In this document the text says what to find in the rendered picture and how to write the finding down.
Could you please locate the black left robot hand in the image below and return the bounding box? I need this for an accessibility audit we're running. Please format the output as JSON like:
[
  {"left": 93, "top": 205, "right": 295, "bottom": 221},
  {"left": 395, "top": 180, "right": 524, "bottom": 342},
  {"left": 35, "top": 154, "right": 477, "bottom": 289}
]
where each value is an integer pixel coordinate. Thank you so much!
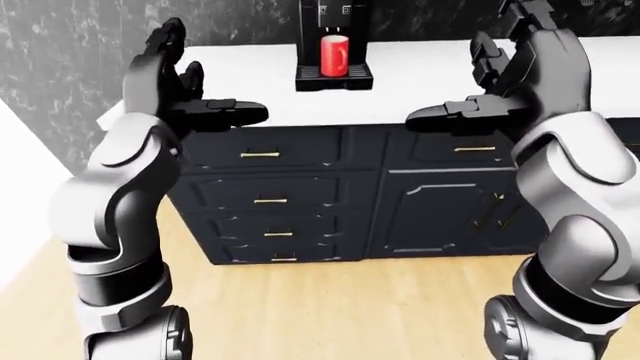
[{"left": 121, "top": 16, "right": 269, "bottom": 133}]

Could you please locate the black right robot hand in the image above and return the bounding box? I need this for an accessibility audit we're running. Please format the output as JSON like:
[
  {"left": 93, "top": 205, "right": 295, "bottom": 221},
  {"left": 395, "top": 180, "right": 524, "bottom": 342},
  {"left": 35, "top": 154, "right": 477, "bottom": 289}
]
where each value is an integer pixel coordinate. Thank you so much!
[{"left": 405, "top": 0, "right": 593, "bottom": 137}]

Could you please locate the black coffee machine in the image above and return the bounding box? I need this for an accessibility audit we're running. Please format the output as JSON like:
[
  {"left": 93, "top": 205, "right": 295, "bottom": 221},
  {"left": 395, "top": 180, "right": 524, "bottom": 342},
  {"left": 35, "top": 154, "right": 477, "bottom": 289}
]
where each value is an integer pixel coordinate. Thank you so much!
[{"left": 294, "top": 0, "right": 374, "bottom": 93}]

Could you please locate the red mug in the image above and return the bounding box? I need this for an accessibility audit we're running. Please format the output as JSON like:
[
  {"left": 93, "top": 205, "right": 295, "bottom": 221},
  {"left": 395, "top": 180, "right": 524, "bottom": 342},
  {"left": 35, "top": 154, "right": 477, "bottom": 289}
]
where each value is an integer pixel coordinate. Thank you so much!
[{"left": 320, "top": 34, "right": 350, "bottom": 78}]

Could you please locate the dark blue kitchen cabinet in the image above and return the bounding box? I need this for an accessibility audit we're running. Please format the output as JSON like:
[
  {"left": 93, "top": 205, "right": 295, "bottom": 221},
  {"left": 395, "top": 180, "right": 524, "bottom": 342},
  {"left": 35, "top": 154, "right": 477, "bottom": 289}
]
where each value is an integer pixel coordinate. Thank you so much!
[{"left": 166, "top": 116, "right": 640, "bottom": 266}]

